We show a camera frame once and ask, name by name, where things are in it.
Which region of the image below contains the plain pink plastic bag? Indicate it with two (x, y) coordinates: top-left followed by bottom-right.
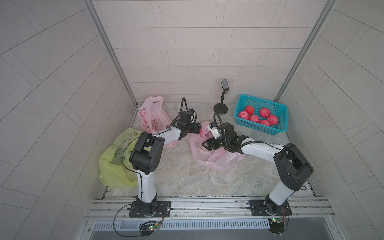
(188, 122), (245, 171)

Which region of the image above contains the red apple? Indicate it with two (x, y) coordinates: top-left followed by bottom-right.
(259, 108), (271, 119)
(249, 115), (260, 123)
(267, 115), (279, 126)
(260, 120), (271, 127)
(238, 111), (250, 120)
(245, 106), (255, 116)

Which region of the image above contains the pink strawberry print plastic bag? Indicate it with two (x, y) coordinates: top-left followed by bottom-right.
(137, 96), (171, 134)

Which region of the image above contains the yellow-green plastic bag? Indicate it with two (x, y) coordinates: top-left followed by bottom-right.
(99, 128), (142, 189)

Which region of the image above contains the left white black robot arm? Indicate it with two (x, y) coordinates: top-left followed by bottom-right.
(128, 98), (201, 216)

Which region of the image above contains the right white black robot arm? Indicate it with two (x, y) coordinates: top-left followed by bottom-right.
(202, 114), (314, 216)

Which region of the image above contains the microphone on black stand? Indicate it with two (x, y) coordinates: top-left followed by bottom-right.
(214, 79), (229, 115)

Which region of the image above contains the teal plastic basket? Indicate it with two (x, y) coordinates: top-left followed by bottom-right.
(234, 95), (289, 135)

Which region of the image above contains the right circuit board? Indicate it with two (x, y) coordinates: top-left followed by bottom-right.
(268, 218), (286, 235)

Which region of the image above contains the circuit board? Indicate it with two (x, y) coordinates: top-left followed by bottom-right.
(268, 218), (286, 235)
(139, 221), (163, 237)

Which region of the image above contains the left circuit board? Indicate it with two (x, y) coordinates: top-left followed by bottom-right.
(139, 221), (163, 237)

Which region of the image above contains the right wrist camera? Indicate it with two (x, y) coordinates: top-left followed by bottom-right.
(207, 122), (222, 139)

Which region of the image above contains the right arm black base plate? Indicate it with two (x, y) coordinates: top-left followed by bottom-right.
(246, 198), (292, 217)

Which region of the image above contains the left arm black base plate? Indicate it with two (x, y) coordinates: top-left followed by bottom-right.
(129, 200), (172, 218)

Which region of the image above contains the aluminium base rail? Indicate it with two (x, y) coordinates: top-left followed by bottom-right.
(85, 196), (335, 221)

